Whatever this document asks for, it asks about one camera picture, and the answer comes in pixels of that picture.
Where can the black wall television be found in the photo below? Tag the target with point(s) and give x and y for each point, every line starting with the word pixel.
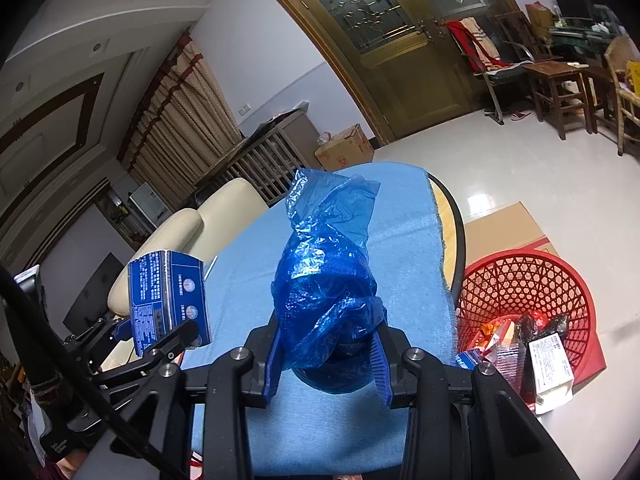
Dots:
pixel 95 290

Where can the brown cardboard box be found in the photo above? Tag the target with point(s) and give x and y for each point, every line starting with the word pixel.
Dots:
pixel 345 152

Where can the clear plastic bottle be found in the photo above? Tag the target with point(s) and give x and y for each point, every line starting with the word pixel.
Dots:
pixel 324 137

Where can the metal chair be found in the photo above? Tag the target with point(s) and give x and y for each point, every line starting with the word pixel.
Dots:
pixel 500 77

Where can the blue medicine box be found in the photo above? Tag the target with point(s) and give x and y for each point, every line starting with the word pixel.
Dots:
pixel 165 290

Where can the red striped cloth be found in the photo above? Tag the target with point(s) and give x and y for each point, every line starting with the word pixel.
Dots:
pixel 470 45

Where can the blue tablecloth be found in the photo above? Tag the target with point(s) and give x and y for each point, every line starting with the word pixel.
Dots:
pixel 400 240

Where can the black plastic bag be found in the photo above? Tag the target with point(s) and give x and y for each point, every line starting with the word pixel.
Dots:
pixel 550 325

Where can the red plastic basket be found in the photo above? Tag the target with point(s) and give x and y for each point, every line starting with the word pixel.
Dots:
pixel 575 285

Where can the black monitor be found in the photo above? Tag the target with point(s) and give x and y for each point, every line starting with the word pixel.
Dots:
pixel 572 0

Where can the dark wooden stool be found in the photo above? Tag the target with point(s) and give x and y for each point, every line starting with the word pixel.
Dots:
pixel 555 67

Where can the white printed pouch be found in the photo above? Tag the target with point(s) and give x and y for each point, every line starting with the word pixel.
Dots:
pixel 550 365

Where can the thin white rod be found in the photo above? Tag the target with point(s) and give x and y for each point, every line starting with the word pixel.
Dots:
pixel 212 266

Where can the open brown box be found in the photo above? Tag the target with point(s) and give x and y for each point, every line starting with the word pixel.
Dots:
pixel 539 17

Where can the wooden crib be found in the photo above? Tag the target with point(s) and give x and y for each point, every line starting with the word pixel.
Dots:
pixel 270 155

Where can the glass stand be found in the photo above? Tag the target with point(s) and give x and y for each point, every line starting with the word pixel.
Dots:
pixel 585 37

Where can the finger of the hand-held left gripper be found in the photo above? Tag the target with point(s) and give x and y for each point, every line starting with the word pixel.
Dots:
pixel 122 330
pixel 172 342

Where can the orange and white box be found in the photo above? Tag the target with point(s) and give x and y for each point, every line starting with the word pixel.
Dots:
pixel 506 335

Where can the orange wrapper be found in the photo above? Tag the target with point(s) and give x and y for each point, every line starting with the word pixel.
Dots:
pixel 487 335

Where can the white standing air conditioner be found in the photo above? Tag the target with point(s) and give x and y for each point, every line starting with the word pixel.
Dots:
pixel 150 205

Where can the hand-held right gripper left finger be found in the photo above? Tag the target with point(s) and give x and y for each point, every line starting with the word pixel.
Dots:
pixel 274 370

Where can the light wooden armchair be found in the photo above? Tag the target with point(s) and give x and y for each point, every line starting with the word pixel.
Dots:
pixel 622 90

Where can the dark display cabinet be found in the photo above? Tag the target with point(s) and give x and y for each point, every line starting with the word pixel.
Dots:
pixel 117 220

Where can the dark wooden chair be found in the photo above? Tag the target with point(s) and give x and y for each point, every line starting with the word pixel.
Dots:
pixel 520 30

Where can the blue plastic bag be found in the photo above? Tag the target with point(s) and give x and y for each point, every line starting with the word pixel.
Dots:
pixel 325 280

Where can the beige curtain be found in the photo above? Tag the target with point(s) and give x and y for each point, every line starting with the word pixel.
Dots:
pixel 185 110

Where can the wooden double door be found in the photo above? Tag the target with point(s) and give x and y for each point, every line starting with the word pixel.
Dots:
pixel 400 75

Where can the red slipper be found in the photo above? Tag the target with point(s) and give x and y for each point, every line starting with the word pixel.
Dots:
pixel 521 115

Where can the beige leather sofa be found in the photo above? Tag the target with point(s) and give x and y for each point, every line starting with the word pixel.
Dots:
pixel 220 210

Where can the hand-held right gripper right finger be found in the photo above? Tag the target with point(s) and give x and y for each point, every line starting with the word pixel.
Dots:
pixel 381 375

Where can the flat cardboard sheet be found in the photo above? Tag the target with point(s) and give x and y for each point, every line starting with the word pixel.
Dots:
pixel 505 230

